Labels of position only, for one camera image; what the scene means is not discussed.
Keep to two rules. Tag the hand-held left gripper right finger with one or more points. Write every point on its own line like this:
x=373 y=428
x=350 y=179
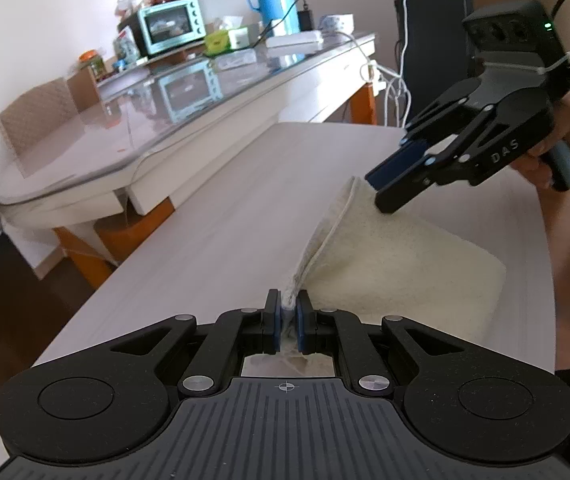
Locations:
x=301 y=325

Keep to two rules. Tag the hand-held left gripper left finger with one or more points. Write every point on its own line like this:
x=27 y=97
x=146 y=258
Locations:
x=277 y=325

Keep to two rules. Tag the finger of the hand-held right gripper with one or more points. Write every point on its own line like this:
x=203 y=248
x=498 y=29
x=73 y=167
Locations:
x=395 y=167
x=400 y=197

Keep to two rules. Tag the cream towel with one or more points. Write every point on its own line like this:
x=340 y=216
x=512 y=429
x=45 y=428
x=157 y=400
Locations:
x=405 y=265

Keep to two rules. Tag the person's right hand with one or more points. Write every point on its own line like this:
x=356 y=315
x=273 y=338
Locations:
x=535 y=170

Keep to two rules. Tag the tall black cabinet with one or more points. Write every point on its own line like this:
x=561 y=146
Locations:
x=435 y=50

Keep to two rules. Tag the white power strip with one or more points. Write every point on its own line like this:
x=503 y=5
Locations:
x=336 y=23

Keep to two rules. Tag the flat white device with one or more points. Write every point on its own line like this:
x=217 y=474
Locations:
x=292 y=40

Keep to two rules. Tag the black power adapter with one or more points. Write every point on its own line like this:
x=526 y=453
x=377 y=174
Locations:
x=306 y=19

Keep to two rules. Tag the white and green box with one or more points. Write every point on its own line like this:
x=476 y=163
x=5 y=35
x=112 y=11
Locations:
x=238 y=38

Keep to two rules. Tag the green tissue box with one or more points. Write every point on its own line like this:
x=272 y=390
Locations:
x=216 y=42

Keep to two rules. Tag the white glass-topped dining table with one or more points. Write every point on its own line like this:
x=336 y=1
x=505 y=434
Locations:
x=90 y=150

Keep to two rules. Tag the teal toaster oven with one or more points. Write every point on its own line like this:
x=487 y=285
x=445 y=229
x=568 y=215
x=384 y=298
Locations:
x=170 y=25

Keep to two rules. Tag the blue and white packet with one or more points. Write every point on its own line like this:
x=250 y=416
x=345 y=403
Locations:
x=125 y=46

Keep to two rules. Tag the brown cardboard box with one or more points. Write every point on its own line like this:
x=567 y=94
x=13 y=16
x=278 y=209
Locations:
x=84 y=87

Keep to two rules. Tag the patterned cardboard panel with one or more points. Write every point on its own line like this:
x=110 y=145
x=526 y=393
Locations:
x=35 y=120

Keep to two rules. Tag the orange-lid jar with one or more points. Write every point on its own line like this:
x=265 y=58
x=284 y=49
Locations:
x=94 y=65

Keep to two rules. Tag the white wall plug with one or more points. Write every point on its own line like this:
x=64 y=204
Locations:
x=373 y=76

